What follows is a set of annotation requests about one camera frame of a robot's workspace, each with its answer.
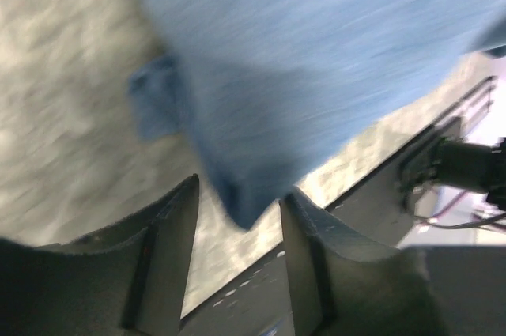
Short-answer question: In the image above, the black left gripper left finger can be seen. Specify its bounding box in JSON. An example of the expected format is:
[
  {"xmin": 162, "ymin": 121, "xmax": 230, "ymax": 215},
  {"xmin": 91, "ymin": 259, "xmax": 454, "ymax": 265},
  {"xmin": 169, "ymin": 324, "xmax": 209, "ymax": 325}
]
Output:
[{"xmin": 1, "ymin": 176, "xmax": 199, "ymax": 335}]

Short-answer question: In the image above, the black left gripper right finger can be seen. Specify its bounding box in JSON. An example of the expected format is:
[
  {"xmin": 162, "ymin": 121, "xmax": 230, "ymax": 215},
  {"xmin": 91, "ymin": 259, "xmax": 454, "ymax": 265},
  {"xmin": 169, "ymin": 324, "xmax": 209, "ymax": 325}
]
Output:
[{"xmin": 281, "ymin": 191, "xmax": 505, "ymax": 336}]

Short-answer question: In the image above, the blue fabric pillowcase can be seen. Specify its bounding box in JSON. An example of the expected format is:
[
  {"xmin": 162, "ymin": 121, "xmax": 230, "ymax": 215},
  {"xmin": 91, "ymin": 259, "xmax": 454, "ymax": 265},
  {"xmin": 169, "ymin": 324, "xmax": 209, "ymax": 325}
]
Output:
[{"xmin": 130, "ymin": 0, "xmax": 505, "ymax": 229}]

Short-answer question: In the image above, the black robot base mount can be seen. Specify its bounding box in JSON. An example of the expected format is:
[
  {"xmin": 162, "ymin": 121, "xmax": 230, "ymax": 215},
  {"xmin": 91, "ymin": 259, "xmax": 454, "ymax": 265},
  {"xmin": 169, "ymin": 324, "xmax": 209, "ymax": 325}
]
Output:
[{"xmin": 181, "ymin": 77, "xmax": 505, "ymax": 335}]

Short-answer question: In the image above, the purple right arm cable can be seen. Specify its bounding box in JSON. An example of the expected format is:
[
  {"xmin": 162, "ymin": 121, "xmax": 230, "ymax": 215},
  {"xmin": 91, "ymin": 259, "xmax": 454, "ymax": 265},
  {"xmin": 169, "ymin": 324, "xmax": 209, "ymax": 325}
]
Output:
[{"xmin": 410, "ymin": 189, "xmax": 506, "ymax": 230}]

